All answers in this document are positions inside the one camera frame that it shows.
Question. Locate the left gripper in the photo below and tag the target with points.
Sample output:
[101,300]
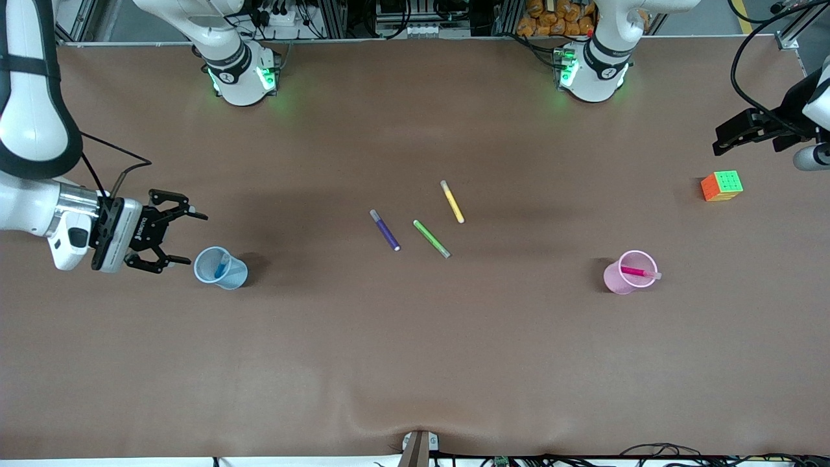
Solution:
[786,114]

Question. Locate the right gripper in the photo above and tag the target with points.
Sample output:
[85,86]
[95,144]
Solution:
[146,228]

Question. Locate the blue marker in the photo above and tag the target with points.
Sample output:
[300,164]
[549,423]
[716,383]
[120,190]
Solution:
[222,267]

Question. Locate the pink marker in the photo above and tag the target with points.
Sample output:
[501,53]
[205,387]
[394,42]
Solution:
[639,272]

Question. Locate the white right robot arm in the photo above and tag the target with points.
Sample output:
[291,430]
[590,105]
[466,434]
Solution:
[32,123]

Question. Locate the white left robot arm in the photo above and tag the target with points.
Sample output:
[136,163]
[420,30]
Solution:
[596,71]

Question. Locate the colourful puzzle cube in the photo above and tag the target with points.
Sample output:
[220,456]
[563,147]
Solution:
[726,183]

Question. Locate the light blue plastic cup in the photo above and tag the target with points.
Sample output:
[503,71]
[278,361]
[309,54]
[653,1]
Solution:
[237,280]

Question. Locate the pink plastic cup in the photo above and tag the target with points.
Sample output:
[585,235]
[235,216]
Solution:
[615,280]

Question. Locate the purple marker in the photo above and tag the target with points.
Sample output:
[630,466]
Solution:
[385,231]

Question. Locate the white power strip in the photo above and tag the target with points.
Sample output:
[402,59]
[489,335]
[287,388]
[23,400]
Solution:
[279,18]

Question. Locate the orange snack bag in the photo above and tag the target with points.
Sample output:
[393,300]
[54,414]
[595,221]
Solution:
[538,23]

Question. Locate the green marker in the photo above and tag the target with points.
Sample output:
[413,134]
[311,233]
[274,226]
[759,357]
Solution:
[430,238]

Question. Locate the brown table cover sheet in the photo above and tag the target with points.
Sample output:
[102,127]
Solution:
[415,363]

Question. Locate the yellow marker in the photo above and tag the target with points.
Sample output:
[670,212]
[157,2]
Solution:
[452,202]

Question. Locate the background metal equipment rack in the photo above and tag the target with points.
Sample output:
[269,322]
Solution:
[415,16]

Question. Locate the aluminium frame profile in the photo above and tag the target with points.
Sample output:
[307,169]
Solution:
[788,39]
[71,23]

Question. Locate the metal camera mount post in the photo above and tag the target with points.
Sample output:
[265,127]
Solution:
[418,451]

